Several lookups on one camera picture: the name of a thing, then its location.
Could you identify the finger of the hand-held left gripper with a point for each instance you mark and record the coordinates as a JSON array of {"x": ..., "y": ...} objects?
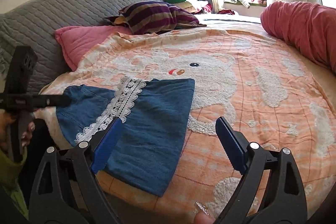
[{"x": 52, "y": 101}]

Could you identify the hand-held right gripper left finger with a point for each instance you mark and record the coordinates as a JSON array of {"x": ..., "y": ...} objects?
[{"x": 107, "y": 145}]

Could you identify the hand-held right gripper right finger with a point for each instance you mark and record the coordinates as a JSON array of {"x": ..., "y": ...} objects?
[{"x": 231, "y": 142}]

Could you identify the blue pants with lace hem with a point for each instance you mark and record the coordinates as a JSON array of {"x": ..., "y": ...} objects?
[{"x": 157, "y": 119}]

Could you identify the person's green-sleeved left forearm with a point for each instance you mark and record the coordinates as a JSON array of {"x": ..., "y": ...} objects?
[{"x": 10, "y": 171}]

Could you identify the person's left hand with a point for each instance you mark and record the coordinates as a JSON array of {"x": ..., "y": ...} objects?
[{"x": 27, "y": 132}]

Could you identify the person's right hand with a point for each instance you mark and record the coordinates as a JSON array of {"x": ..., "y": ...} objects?
[{"x": 203, "y": 218}]

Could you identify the orange printed blanket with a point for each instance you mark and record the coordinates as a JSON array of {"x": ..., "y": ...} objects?
[{"x": 249, "y": 113}]

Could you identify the person's black trouser leg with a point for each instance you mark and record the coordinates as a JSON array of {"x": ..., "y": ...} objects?
[{"x": 39, "y": 140}]

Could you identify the pink pillow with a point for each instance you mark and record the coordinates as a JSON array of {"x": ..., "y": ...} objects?
[{"x": 84, "y": 40}]

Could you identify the grey quilted headboard cover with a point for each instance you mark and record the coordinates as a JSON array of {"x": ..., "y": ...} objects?
[{"x": 65, "y": 8}]

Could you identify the bed with cream sheet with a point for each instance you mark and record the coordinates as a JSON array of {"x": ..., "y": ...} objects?
[{"x": 311, "y": 73}]

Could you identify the dark red garment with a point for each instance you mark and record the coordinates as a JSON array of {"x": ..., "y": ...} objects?
[{"x": 226, "y": 12}]

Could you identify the purple striped pillow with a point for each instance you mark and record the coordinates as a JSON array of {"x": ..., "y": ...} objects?
[{"x": 157, "y": 16}]

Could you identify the red rolled duvet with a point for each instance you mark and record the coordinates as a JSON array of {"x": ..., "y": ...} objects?
[{"x": 302, "y": 27}]

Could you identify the pile of folded clothes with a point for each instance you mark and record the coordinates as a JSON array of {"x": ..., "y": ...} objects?
[{"x": 189, "y": 1}]

